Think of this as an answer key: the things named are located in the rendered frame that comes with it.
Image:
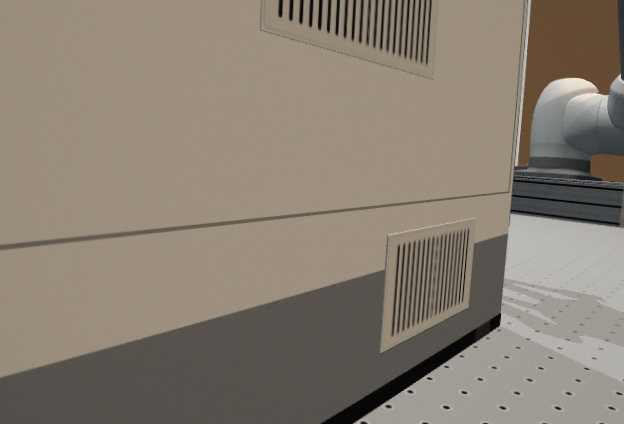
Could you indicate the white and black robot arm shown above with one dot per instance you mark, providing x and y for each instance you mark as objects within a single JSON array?
[{"x": 571, "y": 120}]

